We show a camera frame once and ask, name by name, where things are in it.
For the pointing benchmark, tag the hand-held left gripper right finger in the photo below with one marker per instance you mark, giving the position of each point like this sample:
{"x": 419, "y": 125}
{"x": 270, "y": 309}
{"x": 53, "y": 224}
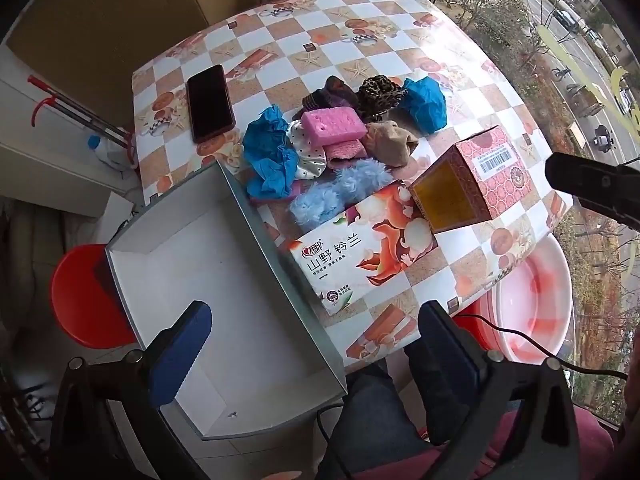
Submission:
{"x": 445, "y": 355}

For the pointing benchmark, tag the pink sponge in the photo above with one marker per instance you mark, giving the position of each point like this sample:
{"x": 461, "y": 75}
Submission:
{"x": 332, "y": 125}

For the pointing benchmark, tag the fluffy light blue duster cloth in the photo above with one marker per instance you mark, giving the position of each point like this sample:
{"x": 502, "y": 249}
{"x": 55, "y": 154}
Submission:
{"x": 330, "y": 192}

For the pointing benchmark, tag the tan sock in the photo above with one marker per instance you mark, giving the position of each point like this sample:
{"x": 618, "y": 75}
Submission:
{"x": 390, "y": 142}

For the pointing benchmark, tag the pink patterned carton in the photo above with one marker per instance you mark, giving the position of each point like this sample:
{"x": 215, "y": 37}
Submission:
{"x": 495, "y": 170}

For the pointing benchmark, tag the grey cardboard box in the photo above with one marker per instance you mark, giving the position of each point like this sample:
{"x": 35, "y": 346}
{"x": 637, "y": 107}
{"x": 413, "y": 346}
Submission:
{"x": 225, "y": 310}

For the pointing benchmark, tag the white cabinet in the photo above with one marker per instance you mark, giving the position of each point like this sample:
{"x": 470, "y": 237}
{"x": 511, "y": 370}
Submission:
{"x": 40, "y": 160}

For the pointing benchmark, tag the pink knit sock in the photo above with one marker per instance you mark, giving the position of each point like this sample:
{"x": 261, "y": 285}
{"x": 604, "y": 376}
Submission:
{"x": 345, "y": 152}

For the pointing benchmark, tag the leopard print scrunchie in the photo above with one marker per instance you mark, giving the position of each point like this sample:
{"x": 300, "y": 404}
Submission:
{"x": 377, "y": 92}

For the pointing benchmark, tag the person's maroon garment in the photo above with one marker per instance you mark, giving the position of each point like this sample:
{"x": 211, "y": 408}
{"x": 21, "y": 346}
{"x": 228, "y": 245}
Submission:
{"x": 595, "y": 450}

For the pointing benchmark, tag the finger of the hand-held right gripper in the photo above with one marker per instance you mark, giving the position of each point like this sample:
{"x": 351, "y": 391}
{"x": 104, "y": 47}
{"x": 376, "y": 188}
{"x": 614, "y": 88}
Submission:
{"x": 595, "y": 182}

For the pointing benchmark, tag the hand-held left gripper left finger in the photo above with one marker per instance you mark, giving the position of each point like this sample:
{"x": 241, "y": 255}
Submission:
{"x": 185, "y": 350}

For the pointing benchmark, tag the brown cardboard sheet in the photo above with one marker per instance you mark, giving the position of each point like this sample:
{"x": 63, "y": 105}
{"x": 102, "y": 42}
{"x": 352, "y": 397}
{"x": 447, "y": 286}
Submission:
{"x": 125, "y": 10}

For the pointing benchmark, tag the checkered tablecloth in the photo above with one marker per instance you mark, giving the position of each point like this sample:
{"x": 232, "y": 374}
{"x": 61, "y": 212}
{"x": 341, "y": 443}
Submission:
{"x": 400, "y": 35}

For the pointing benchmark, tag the dark striped sock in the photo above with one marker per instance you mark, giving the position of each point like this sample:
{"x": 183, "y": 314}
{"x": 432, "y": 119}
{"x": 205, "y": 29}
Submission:
{"x": 327, "y": 95}

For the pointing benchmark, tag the pink plastic basin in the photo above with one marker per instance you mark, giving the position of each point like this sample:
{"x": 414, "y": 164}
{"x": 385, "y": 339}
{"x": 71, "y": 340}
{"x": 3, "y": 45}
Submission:
{"x": 525, "y": 300}

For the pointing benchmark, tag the white bottle blue cap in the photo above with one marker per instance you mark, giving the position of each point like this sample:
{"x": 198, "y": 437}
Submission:
{"x": 107, "y": 152}

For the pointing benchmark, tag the white polka dot scrunchie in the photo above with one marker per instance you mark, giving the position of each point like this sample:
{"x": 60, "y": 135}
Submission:
{"x": 305, "y": 152}

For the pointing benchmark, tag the black smartphone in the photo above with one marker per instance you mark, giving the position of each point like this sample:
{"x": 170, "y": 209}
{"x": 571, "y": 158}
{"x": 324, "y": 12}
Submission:
{"x": 210, "y": 105}

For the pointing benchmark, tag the red plastic stool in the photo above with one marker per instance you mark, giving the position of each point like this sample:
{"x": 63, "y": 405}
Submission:
{"x": 80, "y": 295}

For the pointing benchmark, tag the floral tissue pack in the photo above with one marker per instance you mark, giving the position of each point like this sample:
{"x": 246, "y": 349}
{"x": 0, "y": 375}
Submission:
{"x": 350, "y": 255}

